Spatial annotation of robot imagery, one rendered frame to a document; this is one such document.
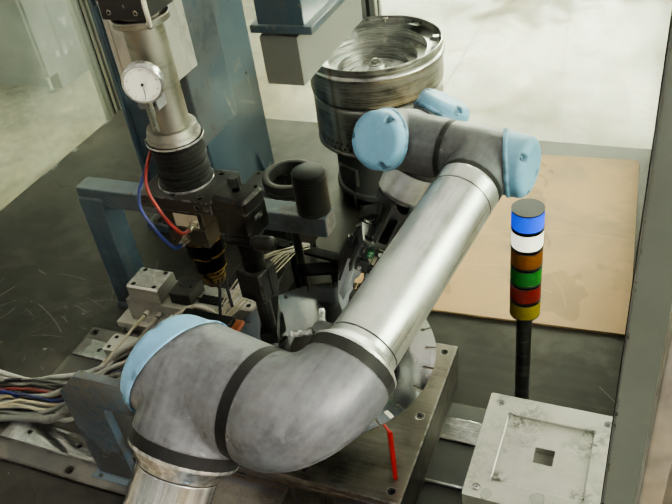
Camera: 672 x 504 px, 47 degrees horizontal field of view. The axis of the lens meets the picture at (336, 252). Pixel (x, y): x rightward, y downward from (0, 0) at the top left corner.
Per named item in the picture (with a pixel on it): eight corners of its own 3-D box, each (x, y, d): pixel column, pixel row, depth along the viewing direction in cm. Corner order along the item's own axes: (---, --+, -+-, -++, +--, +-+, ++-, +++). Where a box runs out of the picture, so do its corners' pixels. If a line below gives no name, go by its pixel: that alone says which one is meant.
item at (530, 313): (542, 304, 116) (543, 289, 114) (537, 324, 113) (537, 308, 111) (512, 299, 118) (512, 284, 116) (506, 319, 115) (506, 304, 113)
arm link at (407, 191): (387, 151, 111) (439, 171, 112) (375, 179, 112) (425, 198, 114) (390, 169, 104) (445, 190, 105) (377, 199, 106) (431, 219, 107)
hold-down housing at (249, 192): (287, 290, 110) (260, 169, 98) (268, 310, 107) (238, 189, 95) (255, 280, 113) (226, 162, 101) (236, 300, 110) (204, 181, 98)
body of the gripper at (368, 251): (344, 273, 109) (378, 201, 104) (344, 247, 117) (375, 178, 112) (394, 291, 111) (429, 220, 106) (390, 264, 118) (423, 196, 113)
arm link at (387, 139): (432, 118, 88) (470, 116, 97) (350, 102, 94) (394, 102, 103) (420, 185, 90) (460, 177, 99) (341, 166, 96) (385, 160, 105)
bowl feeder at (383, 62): (463, 153, 195) (460, 15, 173) (429, 223, 173) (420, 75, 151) (351, 143, 206) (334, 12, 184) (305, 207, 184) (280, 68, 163)
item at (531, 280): (544, 271, 112) (545, 255, 111) (538, 291, 109) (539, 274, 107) (513, 267, 114) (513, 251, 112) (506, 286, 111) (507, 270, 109)
